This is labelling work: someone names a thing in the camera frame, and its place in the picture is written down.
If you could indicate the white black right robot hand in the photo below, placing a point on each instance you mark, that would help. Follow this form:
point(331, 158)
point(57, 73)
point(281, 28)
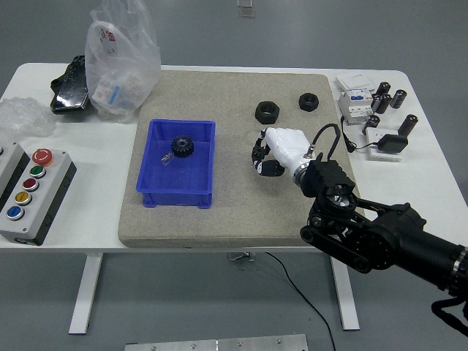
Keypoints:
point(289, 146)

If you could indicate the large black gear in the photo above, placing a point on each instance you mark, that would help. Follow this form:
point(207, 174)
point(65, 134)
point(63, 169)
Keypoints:
point(182, 147)

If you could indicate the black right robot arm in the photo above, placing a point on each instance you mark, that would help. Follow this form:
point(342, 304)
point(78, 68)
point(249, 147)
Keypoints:
point(395, 237)

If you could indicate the large black hex nut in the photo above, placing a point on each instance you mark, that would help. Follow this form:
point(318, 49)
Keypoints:
point(262, 114)

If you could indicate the small black hex nut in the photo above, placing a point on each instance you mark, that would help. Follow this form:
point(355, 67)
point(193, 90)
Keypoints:
point(306, 104)

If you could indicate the white flat card box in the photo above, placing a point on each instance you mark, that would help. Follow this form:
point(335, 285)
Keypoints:
point(352, 81)

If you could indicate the blue plastic box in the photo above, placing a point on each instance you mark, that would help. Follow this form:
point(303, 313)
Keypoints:
point(175, 179)

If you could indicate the grey pushbutton control box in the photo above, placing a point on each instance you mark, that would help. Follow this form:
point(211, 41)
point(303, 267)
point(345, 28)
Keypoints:
point(40, 197)

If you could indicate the white circuit breaker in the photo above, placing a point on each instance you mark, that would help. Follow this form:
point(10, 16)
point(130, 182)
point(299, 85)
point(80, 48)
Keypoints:
point(352, 106)

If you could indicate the black cylindrical capacitor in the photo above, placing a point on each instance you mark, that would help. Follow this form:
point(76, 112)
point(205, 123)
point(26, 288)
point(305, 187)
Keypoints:
point(384, 88)
point(398, 98)
point(371, 125)
point(375, 102)
point(407, 126)
point(384, 104)

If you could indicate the grey-brown felt mat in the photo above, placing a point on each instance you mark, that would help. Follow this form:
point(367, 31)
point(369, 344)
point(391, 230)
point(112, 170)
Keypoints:
point(234, 219)

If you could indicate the white socket block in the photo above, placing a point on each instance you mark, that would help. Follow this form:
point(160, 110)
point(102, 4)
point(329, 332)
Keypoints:
point(384, 155)

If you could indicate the black power adapter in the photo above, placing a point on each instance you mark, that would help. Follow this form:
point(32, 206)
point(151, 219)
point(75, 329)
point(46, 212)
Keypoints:
point(393, 143)

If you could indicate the small clear plastic packet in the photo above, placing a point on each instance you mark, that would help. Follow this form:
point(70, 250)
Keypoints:
point(166, 159)

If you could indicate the metal floor cover plate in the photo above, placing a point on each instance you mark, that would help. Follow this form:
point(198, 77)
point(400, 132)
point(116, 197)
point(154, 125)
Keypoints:
point(248, 12)
point(245, 3)

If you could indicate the white table leg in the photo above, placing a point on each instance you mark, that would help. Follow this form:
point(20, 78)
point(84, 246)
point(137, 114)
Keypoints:
point(85, 292)
point(345, 292)

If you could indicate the white blue small carton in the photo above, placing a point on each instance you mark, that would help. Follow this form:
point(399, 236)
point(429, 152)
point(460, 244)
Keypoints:
point(109, 91)

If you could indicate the clear plastic bag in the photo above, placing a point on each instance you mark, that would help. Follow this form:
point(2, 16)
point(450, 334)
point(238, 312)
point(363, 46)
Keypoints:
point(120, 55)

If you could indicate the silver metal plate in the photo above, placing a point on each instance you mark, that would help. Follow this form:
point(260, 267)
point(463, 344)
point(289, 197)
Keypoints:
point(219, 344)

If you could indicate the black shiny pouch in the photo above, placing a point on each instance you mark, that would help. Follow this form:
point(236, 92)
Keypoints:
point(69, 87)

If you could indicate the clear bubble wrap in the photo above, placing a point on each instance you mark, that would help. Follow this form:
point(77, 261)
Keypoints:
point(25, 117)

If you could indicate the metal under-table bracket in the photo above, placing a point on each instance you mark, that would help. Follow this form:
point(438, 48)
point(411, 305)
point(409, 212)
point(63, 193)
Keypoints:
point(240, 256)

